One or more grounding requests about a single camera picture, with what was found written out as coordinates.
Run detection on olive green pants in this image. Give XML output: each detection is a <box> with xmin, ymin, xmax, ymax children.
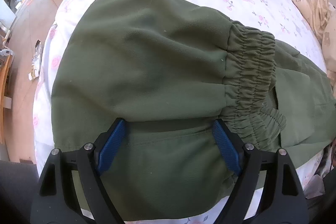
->
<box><xmin>51</xmin><ymin>0</ymin><xmax>335</xmax><ymax>221</ymax></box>

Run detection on silver wrapper on floor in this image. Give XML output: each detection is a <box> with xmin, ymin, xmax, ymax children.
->
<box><xmin>28</xmin><ymin>40</ymin><xmax>43</xmax><ymax>81</ymax></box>

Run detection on wooden chair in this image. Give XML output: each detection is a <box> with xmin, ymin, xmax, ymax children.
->
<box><xmin>0</xmin><ymin>49</ymin><xmax>13</xmax><ymax>144</ymax></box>

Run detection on cream bear print duvet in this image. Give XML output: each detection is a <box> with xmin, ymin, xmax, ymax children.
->
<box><xmin>288</xmin><ymin>0</ymin><xmax>336</xmax><ymax>75</ymax></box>

